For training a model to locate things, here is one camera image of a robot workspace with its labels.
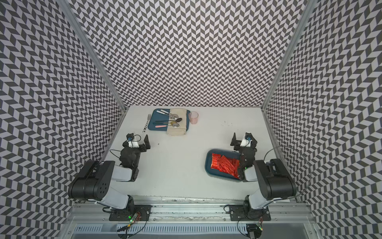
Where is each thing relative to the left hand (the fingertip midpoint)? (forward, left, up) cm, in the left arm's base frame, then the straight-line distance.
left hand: (140, 136), depth 90 cm
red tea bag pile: (-14, -51, -8) cm, 54 cm away
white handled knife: (+32, -6, -12) cm, 34 cm away
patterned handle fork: (+25, +3, -11) cm, 27 cm away
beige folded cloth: (+28, -23, -10) cm, 38 cm away
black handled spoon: (+19, -21, -7) cm, 29 cm away
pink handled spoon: (+16, -19, -10) cm, 27 cm away
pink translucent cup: (+21, -33, -5) cm, 39 cm away
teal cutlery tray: (+27, -2, -11) cm, 29 cm away
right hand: (-1, -63, +1) cm, 63 cm away
